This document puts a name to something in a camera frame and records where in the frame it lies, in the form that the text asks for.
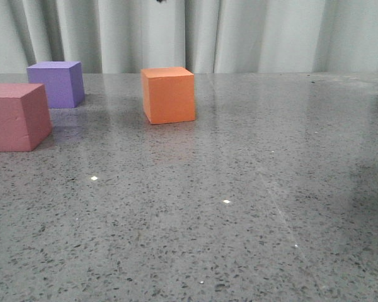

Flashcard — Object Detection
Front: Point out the grey pleated curtain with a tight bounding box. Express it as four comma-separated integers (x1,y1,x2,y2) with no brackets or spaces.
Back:
0,1,378,74

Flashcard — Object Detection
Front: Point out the orange foam cube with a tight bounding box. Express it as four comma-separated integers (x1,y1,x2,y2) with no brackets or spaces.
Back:
141,67,195,125

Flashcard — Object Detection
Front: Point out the pink foam cube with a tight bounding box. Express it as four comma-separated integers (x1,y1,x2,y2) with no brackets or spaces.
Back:
0,83,52,152

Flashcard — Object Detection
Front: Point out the purple foam cube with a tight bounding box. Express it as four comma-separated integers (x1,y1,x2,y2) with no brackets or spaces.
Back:
26,61,85,108

